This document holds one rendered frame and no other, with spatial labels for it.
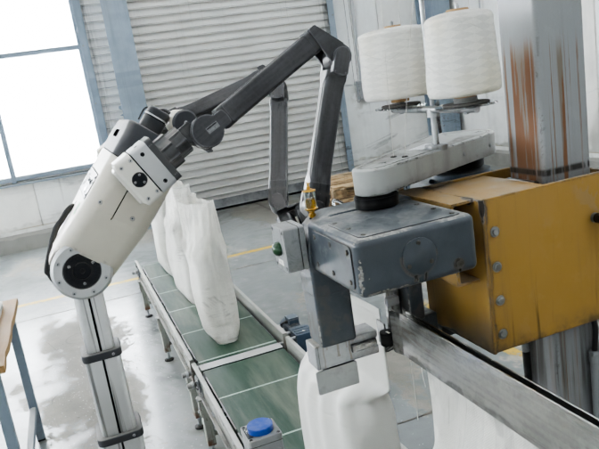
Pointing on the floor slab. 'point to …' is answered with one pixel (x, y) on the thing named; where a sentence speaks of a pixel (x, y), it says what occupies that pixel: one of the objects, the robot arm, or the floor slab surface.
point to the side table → (9, 333)
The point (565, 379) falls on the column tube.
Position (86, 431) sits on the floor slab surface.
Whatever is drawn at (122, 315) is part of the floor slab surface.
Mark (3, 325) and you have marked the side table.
